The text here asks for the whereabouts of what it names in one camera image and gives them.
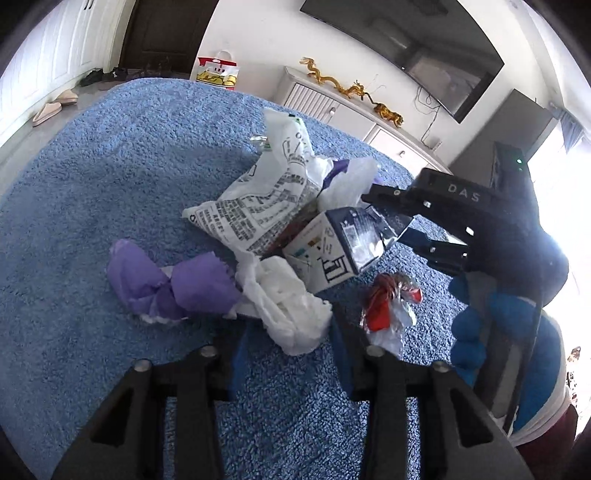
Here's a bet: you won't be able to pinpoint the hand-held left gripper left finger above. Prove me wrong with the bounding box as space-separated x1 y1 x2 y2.
51 318 247 480

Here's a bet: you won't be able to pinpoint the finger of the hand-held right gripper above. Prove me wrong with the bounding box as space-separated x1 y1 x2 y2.
361 185 476 237
398 226 472 276

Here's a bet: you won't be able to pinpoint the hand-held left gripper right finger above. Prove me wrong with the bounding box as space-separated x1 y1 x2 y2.
329 300 534 480

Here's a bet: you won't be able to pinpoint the plain white plastic bag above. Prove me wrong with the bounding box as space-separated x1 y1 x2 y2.
318 157 380 213

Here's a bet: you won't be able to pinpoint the red and clear wrapper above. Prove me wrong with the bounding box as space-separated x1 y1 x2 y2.
360 272 424 358

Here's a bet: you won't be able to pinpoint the white tissue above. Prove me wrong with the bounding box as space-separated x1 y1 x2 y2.
235 251 333 356

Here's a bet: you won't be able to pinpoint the blue and white carton box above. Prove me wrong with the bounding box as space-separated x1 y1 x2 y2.
281 206 414 294

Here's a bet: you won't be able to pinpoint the purple paper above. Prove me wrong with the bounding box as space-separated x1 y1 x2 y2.
107 239 243 324

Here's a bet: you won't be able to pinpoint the white printed plastic bag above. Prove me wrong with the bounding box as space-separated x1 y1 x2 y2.
182 107 333 259

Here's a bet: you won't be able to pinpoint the person's right forearm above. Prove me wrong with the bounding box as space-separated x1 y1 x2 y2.
512 360 580 462

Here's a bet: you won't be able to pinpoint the person's right hand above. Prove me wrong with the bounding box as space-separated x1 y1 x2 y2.
449 271 568 435

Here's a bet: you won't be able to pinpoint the small purple paper scrap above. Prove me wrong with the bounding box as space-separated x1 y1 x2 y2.
322 158 354 190

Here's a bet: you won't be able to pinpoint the golden tiger figurine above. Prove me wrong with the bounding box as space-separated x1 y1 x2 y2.
373 102 404 127

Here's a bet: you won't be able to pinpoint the grey refrigerator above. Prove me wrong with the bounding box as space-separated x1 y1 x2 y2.
450 89 555 185

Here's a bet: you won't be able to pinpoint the dark red snack wrapper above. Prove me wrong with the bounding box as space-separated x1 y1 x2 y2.
261 203 324 257

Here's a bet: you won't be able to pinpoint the golden dragon figurine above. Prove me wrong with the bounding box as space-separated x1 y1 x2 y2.
300 56 345 88
342 79 379 104

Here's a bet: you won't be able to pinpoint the white television cabinet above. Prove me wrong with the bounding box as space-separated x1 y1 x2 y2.
277 66 451 174

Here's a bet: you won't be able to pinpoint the blue curtain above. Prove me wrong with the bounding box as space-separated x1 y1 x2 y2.
558 108 587 151

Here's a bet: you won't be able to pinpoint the red and white shopping bag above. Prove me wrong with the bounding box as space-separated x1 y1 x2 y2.
196 50 241 90

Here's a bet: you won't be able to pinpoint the blue fluffy blanket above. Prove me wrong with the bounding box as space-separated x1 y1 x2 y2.
0 78 467 480

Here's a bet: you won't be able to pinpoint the row of dark shoes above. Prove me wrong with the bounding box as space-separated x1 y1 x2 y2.
139 62 190 78

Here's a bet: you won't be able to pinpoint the dark brown door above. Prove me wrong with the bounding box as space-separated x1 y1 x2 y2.
119 0 218 75

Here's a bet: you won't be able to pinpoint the white cupboard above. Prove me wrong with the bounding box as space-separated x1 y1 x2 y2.
0 0 127 148

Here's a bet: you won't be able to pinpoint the hanging television cables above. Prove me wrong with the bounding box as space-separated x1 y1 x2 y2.
413 85 446 139

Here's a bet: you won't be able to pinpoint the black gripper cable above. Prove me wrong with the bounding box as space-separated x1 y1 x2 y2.
503 277 543 437

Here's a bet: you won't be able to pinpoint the black wall television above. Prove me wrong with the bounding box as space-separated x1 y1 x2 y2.
300 0 505 124

